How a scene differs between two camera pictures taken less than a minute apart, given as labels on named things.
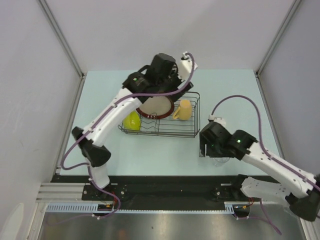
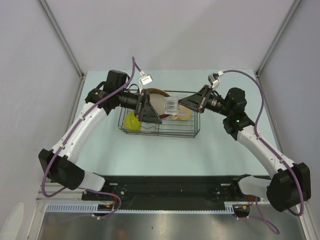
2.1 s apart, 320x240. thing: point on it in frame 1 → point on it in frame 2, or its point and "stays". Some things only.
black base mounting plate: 162,189 stays
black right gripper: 203,141 → 198,101
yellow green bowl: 132,121 stays
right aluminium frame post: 294,8 stays
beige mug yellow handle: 184,111 stays
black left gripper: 174,71 → 144,111
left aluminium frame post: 58,31 stays
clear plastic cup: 218,161 → 171,105
